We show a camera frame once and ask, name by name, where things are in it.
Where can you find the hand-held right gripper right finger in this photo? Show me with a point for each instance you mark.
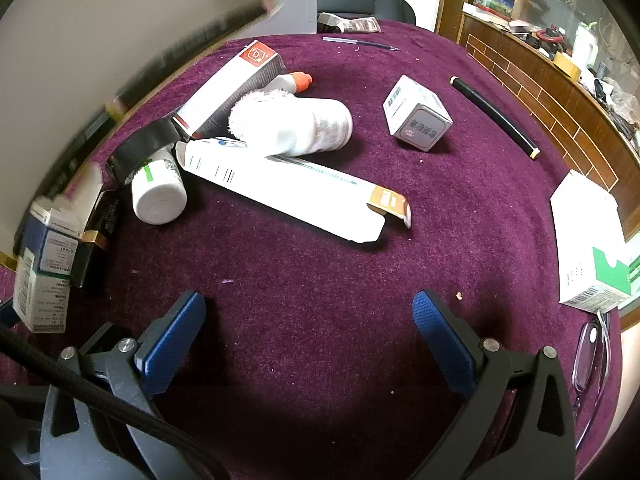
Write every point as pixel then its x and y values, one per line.
pixel 445 347

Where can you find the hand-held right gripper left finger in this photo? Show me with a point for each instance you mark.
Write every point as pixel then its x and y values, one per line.
pixel 170 342

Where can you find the white green-print medicine box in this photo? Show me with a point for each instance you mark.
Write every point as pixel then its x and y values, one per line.
pixel 40 295

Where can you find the small green-label medicine bottle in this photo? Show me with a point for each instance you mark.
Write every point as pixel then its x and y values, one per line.
pixel 160 195

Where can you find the blue and white medicine box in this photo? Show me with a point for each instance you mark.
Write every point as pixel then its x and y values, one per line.
pixel 52 237

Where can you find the white orange ointment tube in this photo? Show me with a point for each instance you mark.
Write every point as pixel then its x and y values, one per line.
pixel 280 190

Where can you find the small white cube box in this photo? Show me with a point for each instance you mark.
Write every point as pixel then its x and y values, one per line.
pixel 417 115

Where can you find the large white bottle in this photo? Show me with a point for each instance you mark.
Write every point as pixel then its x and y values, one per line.
pixel 325 127

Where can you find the red capped glue bottle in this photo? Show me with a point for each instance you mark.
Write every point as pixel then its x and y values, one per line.
pixel 235 87

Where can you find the white bottle orange cap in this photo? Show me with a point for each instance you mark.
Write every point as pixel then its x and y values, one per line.
pixel 290 82

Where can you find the white gold-trimmed tray box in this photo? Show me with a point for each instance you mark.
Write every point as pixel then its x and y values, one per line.
pixel 100 35

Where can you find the eyeglasses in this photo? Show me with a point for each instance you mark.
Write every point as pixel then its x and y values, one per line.
pixel 585 360

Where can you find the white and green box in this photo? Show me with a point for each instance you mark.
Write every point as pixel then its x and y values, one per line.
pixel 590 240

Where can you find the thin black gold-tipped stick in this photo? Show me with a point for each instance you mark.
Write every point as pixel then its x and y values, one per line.
pixel 495 117

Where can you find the wooden counter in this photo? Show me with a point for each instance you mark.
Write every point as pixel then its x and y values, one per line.
pixel 550 105

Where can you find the small yellow box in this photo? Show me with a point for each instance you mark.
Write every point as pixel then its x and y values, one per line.
pixel 567 66

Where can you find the blue pen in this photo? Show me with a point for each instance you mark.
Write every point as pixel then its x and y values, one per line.
pixel 360 42

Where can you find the white plastic jug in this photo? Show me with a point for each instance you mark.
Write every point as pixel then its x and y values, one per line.
pixel 584 47

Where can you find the clear plastic packet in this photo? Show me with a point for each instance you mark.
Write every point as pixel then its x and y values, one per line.
pixel 350 23

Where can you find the black leather sofa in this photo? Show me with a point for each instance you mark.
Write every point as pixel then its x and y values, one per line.
pixel 360 0

